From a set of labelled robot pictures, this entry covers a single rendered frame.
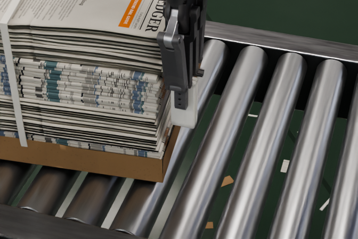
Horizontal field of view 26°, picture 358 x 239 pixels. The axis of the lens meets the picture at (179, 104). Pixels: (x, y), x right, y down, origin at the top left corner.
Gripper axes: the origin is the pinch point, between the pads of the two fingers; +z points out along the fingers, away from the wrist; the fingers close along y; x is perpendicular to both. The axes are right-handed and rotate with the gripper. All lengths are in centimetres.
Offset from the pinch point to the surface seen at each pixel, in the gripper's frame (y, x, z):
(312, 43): -37.1, 11.0, 13.1
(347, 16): -179, 8, 93
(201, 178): -0.9, 2.2, 13.1
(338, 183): -6.0, 19.6, 13.8
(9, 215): 12.9, -19.0, 13.0
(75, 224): 11.9, -10.4, 13.1
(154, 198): 4.0, -2.8, 13.8
